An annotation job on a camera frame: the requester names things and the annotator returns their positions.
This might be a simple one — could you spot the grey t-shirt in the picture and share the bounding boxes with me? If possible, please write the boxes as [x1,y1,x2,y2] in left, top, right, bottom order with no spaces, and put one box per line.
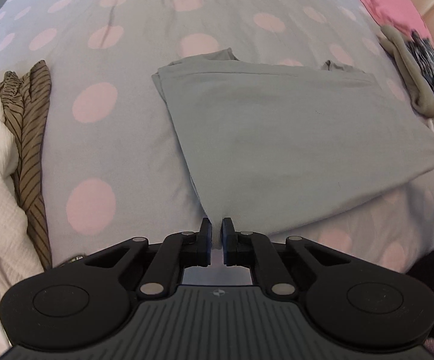
[153,49,434,234]

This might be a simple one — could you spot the olive khaki garment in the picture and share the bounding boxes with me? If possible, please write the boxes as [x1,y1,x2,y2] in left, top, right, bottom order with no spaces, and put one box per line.
[378,25,434,118]

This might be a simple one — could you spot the grey pink polka-dot bedspread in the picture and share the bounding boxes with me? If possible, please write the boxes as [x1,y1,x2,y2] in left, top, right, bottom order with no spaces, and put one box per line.
[0,0,434,360]

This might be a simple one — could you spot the pink pillow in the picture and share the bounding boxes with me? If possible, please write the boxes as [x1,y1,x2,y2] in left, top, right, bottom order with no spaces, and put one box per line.
[360,0,432,39]

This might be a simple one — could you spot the brown striped garment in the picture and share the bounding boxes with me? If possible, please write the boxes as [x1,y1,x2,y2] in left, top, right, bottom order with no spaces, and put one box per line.
[0,60,52,270]

